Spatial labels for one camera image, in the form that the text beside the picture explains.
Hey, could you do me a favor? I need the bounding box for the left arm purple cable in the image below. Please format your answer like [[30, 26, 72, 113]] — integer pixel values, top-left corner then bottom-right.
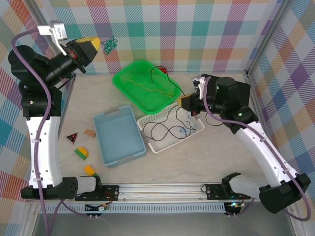
[[11, 29, 99, 236]]

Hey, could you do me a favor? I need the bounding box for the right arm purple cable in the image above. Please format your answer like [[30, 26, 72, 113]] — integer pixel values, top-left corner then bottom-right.
[[201, 77, 311, 221]]

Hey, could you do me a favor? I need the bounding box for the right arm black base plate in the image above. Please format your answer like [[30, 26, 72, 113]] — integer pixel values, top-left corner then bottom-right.
[[205, 183, 252, 200]]

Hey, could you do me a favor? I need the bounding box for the long yellow cable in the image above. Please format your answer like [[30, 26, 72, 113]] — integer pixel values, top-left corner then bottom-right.
[[120, 76, 173, 98]]

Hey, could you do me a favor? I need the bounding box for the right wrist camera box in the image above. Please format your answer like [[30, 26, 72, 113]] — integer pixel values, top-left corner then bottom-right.
[[191, 75, 211, 93]]

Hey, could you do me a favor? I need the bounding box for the small wiring connector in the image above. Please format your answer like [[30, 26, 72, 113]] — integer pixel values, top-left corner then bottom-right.
[[85, 203, 109, 220], [225, 201, 246, 218]]

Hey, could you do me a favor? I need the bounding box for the white perforated plastic basket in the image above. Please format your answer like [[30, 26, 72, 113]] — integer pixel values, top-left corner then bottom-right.
[[137, 102, 206, 154]]

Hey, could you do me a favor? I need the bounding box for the green plastic mesh basket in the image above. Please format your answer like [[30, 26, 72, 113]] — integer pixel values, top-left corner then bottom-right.
[[112, 59, 182, 116]]

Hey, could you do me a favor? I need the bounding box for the light blue plastic basket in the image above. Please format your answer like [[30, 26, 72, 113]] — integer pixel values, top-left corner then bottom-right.
[[93, 105, 147, 168]]

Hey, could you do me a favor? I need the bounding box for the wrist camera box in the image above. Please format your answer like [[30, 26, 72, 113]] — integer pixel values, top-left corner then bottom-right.
[[38, 20, 68, 54], [191, 75, 211, 93]]

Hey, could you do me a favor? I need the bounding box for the short yellow cable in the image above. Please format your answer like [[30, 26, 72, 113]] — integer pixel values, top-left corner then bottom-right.
[[158, 87, 175, 99]]

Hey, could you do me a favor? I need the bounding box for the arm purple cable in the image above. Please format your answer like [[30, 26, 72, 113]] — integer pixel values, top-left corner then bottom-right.
[[11, 29, 99, 236], [201, 77, 311, 221]]

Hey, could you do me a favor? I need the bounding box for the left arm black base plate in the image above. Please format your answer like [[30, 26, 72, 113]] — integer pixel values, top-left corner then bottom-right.
[[75, 184, 120, 202]]

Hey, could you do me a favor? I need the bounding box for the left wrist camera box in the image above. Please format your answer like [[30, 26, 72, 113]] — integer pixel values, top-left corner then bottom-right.
[[38, 20, 68, 54]]

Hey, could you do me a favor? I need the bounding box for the green cable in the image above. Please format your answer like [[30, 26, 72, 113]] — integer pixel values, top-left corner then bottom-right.
[[102, 35, 118, 55]]

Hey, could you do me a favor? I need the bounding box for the green and yellow toy block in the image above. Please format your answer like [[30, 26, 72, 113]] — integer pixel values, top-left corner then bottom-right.
[[74, 147, 90, 161]]

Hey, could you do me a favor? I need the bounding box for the aluminium mounting rail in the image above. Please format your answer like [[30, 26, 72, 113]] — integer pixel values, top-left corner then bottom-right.
[[27, 181, 298, 204]]

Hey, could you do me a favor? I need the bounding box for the black red triangle toy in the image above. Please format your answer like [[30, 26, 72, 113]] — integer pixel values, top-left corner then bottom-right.
[[65, 132, 79, 145]]

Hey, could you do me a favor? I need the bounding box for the slotted grey cable duct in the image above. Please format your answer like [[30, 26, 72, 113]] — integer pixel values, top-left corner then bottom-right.
[[39, 203, 226, 214]]

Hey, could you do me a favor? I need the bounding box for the grey metal shelf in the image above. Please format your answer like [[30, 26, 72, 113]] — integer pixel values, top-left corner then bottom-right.
[[31, 212, 296, 236]]

